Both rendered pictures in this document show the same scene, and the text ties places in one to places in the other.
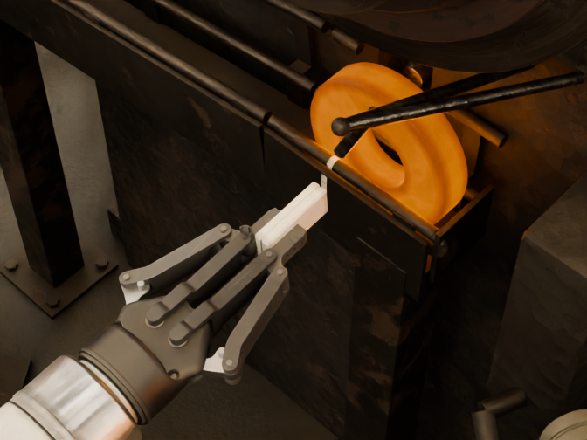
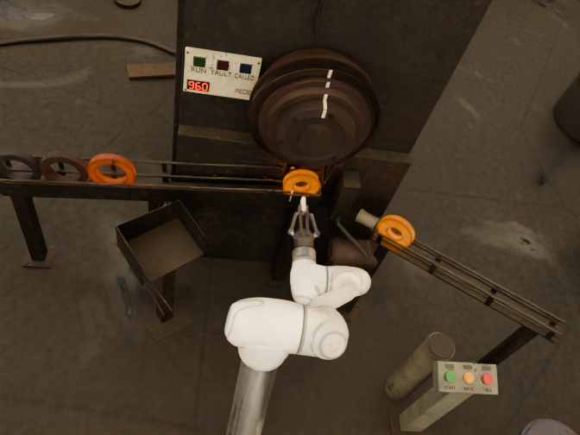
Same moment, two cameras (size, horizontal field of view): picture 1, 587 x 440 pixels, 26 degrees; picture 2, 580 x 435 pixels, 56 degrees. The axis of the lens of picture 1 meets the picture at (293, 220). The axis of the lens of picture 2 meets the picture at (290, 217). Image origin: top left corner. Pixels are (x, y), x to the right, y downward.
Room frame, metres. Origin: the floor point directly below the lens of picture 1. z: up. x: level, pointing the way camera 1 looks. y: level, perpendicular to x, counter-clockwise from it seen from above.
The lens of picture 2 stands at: (-0.06, 1.21, 2.42)
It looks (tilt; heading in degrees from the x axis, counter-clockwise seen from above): 52 degrees down; 301
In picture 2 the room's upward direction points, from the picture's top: 18 degrees clockwise
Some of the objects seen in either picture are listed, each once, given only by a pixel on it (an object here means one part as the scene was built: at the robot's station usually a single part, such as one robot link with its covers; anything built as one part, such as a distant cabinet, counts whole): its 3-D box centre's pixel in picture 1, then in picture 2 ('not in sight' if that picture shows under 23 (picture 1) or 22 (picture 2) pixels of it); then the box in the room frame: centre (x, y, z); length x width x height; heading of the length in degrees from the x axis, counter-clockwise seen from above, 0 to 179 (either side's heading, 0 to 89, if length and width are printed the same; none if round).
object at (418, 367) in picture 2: not in sight; (417, 368); (-0.12, -0.13, 0.26); 0.12 x 0.12 x 0.52
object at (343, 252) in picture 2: not in sight; (341, 275); (0.41, -0.20, 0.27); 0.22 x 0.13 x 0.53; 47
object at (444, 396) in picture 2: not in sight; (436, 402); (-0.26, -0.05, 0.31); 0.24 x 0.16 x 0.62; 47
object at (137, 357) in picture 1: (151, 352); (303, 240); (0.51, 0.11, 0.73); 0.09 x 0.08 x 0.07; 137
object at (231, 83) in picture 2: not in sight; (221, 74); (1.05, 0.12, 1.15); 0.26 x 0.02 x 0.18; 47
